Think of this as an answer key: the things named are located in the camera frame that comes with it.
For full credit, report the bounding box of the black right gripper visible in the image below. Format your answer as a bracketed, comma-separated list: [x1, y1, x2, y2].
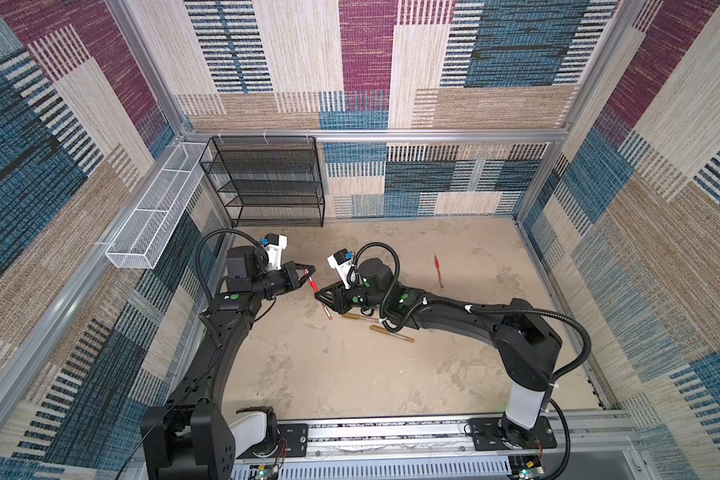
[313, 278, 385, 315]

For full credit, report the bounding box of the red pen cap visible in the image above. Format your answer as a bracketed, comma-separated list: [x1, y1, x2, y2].
[308, 275, 319, 293]

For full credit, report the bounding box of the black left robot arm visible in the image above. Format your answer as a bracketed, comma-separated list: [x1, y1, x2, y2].
[141, 245, 315, 479]

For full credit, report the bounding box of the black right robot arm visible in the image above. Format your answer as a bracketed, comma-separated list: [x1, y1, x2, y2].
[315, 258, 562, 430]

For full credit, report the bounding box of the tan marker pen middle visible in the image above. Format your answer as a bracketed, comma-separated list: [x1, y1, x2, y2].
[342, 313, 380, 324]

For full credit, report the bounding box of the tan marker pen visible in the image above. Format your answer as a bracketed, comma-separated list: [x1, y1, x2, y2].
[369, 325, 415, 343]
[342, 313, 380, 324]

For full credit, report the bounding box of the tan marker pen front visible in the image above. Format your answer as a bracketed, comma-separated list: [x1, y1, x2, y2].
[369, 325, 415, 343]

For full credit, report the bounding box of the black mesh shelf rack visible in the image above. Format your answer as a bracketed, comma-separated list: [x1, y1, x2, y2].
[199, 136, 326, 228]

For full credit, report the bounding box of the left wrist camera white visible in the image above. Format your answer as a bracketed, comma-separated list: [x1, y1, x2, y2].
[260, 233, 287, 271]

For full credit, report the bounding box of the white wire mesh basket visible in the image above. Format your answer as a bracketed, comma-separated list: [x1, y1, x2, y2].
[105, 142, 205, 270]

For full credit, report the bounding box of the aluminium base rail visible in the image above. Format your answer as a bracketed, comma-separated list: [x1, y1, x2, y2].
[231, 410, 657, 479]

